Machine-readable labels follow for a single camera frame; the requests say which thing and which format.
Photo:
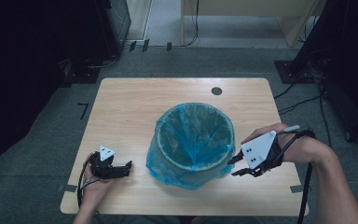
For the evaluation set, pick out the blue plastic bag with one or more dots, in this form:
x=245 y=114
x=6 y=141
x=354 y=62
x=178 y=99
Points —
x=192 y=137

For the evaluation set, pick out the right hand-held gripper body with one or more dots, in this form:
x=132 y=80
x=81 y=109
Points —
x=259 y=151

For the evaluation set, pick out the black angled floor tape mark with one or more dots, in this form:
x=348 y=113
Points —
x=84 y=110

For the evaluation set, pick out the grey tape piece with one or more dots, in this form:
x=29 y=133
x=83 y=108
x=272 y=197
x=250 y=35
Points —
x=70 y=188
x=296 y=188

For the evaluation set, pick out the black stand base plate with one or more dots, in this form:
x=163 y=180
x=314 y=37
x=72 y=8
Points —
x=82 y=74
x=284 y=73

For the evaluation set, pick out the light wooden desk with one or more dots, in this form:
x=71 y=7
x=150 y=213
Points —
x=245 y=7

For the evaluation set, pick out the person's left hand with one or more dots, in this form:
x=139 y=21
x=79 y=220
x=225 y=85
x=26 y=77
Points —
x=91 y=193

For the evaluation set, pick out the green plastic bucket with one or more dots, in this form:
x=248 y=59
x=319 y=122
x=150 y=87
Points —
x=167 y=159

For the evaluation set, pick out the person's right hand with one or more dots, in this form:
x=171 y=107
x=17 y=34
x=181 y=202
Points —
x=301 y=151

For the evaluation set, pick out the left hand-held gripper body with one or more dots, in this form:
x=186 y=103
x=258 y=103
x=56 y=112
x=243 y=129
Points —
x=104 y=169

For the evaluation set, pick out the dark round table grommet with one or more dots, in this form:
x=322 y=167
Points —
x=216 y=91

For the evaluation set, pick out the black curtain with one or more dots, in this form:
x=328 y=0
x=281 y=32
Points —
x=18 y=62
x=354 y=46

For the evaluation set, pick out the dark cabinet with glass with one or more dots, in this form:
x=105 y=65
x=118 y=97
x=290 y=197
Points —
x=118 y=28

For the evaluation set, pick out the black floor tape strip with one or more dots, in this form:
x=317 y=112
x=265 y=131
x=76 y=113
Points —
x=169 y=46
x=132 y=46
x=145 y=45

